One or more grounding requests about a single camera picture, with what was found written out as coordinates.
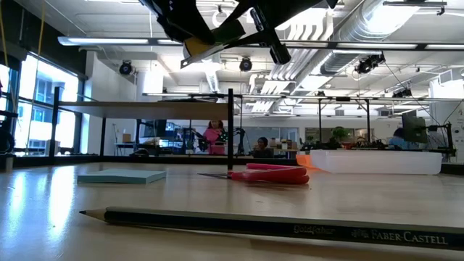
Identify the orange translucent box lid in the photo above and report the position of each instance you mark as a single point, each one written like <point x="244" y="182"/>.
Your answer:
<point x="304" y="161"/>

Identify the wooden shelf board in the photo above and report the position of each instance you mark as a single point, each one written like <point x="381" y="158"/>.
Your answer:
<point x="145" y="109"/>

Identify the dark pencil orange eraser cap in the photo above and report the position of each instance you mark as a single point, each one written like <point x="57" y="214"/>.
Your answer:
<point x="253" y="226"/>

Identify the black metal table frame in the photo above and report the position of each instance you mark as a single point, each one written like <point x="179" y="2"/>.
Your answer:
<point x="108" y="160"/>

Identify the black metal workstation frame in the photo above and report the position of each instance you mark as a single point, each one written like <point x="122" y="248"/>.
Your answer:
<point x="368" y="119"/>

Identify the silver ceiling duct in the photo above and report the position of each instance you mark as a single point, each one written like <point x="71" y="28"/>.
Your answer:
<point x="362" y="40"/>

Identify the black shelf post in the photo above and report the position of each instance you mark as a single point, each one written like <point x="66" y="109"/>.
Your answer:
<point x="55" y="123"/>
<point x="230" y="137"/>

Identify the long ceiling light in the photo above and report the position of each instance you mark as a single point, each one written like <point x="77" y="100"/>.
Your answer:
<point x="108" y="41"/>
<point x="377" y="46"/>

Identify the dark computer monitor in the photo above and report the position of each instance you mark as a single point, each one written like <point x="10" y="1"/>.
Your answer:
<point x="414" y="128"/>

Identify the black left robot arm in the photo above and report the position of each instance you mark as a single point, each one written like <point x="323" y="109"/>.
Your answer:
<point x="5" y="139"/>

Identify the black ceiling spotlight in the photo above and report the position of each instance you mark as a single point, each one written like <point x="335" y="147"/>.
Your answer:
<point x="369" y="63"/>
<point x="245" y="64"/>
<point x="125" y="67"/>

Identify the clear plastic pencil box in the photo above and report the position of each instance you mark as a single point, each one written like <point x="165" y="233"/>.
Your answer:
<point x="377" y="162"/>

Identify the blue sticky note pad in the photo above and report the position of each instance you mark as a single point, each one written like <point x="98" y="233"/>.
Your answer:
<point x="121" y="176"/>

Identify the person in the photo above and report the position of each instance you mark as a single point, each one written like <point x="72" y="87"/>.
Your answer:
<point x="400" y="141"/>
<point x="214" y="139"/>
<point x="262" y="148"/>

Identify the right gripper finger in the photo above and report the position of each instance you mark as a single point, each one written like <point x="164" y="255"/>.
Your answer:
<point x="279" y="54"/>
<point x="181" y="21"/>

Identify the green leafy indoor plant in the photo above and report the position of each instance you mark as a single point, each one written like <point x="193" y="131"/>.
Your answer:
<point x="340" y="133"/>

